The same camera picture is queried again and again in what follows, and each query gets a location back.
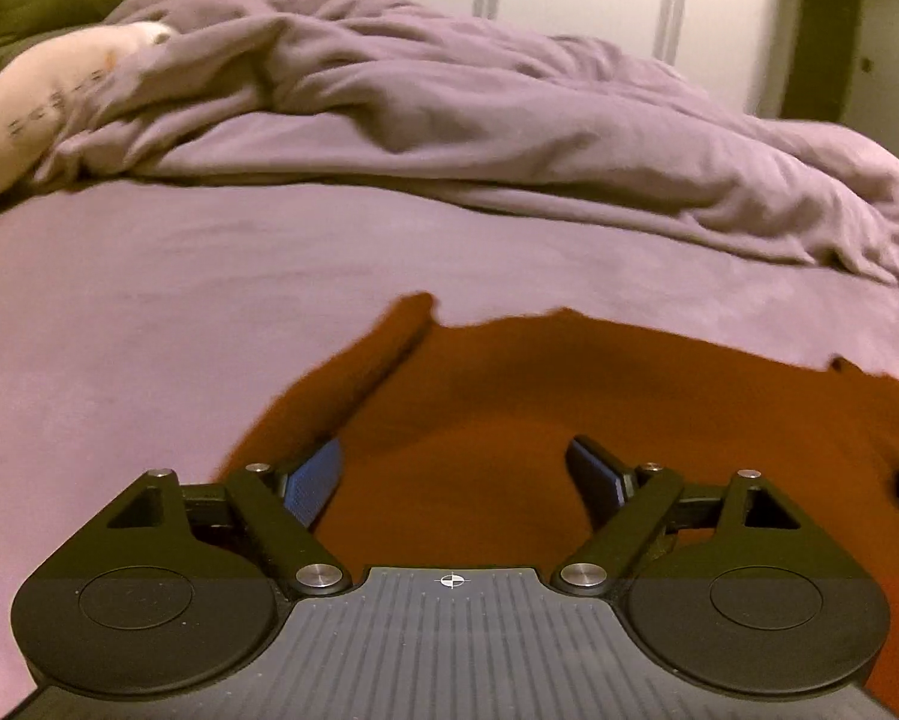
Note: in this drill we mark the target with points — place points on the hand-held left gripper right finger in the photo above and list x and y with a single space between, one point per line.
595 476

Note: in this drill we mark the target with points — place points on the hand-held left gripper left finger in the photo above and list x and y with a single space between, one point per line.
314 484

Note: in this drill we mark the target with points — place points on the purple duvet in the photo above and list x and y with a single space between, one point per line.
457 112

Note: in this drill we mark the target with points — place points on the brown button cardigan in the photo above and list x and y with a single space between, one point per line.
494 405

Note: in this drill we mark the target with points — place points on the white plush toy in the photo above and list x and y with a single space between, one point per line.
22 105

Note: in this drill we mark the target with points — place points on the green pillow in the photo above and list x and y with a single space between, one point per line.
44 0

